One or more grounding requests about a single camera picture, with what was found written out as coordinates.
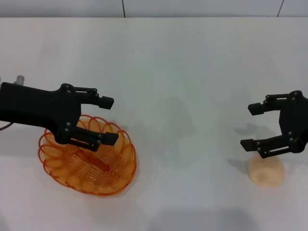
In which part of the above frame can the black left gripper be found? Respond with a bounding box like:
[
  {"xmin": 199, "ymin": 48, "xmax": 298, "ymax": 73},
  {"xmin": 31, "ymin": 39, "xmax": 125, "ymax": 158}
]
[{"xmin": 0, "ymin": 82, "xmax": 120, "ymax": 153}]

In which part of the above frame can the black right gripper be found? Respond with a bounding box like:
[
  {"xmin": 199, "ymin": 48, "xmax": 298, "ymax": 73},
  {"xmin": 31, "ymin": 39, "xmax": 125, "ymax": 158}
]
[{"xmin": 240, "ymin": 90, "xmax": 308, "ymax": 159}]

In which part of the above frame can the pale round bread bun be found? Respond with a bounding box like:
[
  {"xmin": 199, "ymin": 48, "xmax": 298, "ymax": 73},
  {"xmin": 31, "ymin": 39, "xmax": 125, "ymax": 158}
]
[{"xmin": 247, "ymin": 155, "xmax": 285, "ymax": 187}]

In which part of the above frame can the orange plastic woven basket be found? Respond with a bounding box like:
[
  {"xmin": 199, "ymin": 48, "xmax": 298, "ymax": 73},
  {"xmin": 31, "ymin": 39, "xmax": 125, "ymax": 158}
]
[{"xmin": 38, "ymin": 115, "xmax": 137, "ymax": 197}]

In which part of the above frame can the metal left wrist connector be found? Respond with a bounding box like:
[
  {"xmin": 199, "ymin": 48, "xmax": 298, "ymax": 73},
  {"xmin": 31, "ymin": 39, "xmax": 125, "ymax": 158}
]
[{"xmin": 13, "ymin": 75, "xmax": 26, "ymax": 86}]

